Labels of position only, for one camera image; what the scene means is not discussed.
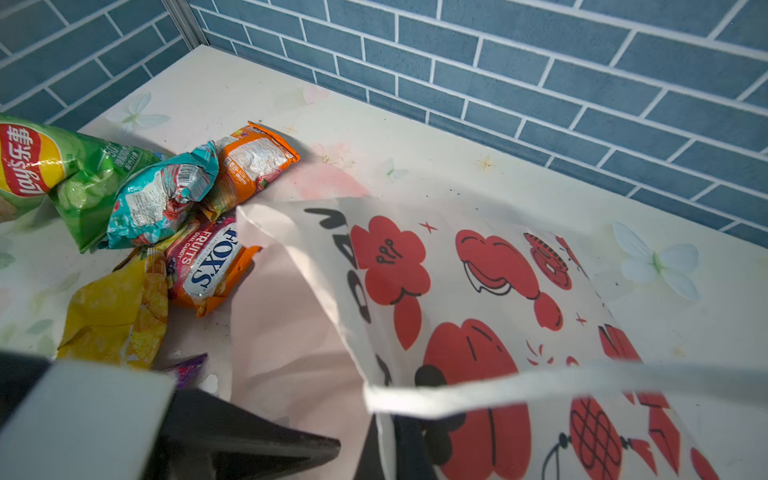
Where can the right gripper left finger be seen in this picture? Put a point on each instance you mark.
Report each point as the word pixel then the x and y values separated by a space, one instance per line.
pixel 369 465

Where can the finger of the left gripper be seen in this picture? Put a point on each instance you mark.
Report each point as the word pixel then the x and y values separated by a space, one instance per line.
pixel 204 437

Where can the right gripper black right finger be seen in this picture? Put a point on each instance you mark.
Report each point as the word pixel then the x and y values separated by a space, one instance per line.
pixel 412 458

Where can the purple berries candy bag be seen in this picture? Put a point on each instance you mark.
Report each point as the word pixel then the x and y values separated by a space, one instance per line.
pixel 186 371

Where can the red white paper bag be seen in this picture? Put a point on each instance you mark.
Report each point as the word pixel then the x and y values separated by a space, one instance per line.
pixel 488 333

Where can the yellow chips bag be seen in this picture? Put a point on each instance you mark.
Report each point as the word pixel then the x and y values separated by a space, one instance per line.
pixel 121 318

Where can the fruit candy bag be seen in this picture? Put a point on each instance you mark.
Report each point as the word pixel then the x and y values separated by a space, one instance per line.
pixel 205 261

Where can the teal candy bag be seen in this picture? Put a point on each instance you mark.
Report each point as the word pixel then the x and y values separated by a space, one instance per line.
pixel 156 201

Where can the green yellow snack packet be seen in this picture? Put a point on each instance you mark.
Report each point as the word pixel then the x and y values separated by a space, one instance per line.
pixel 250 159

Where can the green chips bag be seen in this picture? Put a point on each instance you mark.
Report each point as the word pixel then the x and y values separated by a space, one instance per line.
pixel 80 174

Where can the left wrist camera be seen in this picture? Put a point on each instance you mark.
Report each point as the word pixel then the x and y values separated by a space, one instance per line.
pixel 79 420

